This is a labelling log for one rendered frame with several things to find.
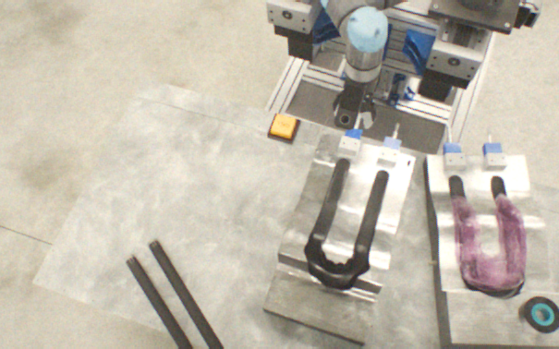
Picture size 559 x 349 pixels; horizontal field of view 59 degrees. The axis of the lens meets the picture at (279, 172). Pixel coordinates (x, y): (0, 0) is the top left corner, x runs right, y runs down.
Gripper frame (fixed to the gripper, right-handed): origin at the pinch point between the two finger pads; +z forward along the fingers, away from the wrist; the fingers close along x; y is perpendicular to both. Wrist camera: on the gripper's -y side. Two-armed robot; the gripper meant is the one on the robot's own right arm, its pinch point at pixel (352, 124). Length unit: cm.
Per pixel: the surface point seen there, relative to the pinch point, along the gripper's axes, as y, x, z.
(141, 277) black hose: -50, 41, 17
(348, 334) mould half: -47, -13, 15
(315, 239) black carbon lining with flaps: -28.7, 0.6, 9.7
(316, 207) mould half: -19.6, 3.2, 12.2
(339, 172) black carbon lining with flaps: -7.9, 0.4, 12.8
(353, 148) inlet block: -1.6, -1.4, 9.3
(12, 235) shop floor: -43, 140, 101
